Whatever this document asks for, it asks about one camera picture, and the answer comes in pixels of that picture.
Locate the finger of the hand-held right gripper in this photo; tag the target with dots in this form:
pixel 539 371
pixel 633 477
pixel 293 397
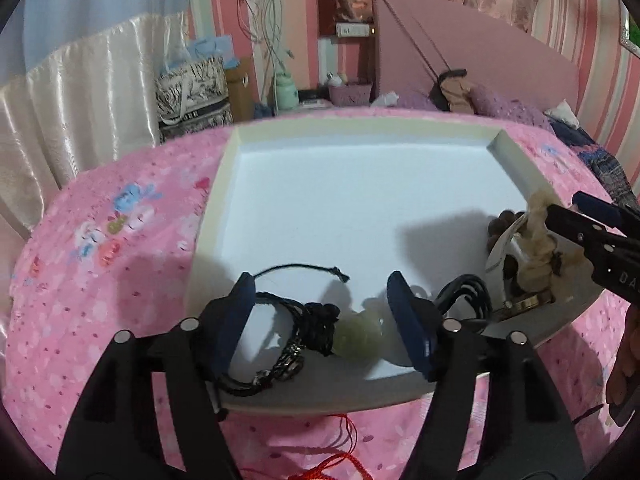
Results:
pixel 570 222
pixel 600 209

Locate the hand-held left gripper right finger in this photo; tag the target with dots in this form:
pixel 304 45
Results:
pixel 407 325

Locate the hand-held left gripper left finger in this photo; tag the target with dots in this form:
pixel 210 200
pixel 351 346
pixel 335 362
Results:
pixel 235 330

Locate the clear plastic packet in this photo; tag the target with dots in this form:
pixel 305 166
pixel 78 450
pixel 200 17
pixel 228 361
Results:
pixel 497 250

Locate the white shallow cardboard tray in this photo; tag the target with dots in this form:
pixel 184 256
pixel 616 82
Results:
pixel 340 210

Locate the person's right hand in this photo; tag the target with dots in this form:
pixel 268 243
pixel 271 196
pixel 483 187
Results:
pixel 625 375

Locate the dark patterned clothes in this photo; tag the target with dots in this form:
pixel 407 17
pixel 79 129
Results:
pixel 595 160

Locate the purple pillow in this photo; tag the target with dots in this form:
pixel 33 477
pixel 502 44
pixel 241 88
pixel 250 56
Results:
pixel 510 107

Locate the pink floral bedspread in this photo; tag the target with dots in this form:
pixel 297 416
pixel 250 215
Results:
pixel 100 270

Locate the pink padded headboard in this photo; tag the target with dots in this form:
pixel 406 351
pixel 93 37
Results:
pixel 475 42

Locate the purple plastic basket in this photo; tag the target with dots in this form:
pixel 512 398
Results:
pixel 350 94

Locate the brown cardboard box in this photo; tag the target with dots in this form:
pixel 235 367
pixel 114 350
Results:
pixel 241 87

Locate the black and white tote bag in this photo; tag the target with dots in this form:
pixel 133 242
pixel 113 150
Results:
pixel 192 90

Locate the cream satin curtain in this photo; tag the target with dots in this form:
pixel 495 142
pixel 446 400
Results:
pixel 75 100

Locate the light blue paper bag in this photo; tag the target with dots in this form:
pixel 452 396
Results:
pixel 210 50

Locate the white box on shelf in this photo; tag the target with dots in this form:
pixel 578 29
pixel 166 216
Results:
pixel 352 30

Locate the framed wall picture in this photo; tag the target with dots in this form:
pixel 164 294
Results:
pixel 631 32

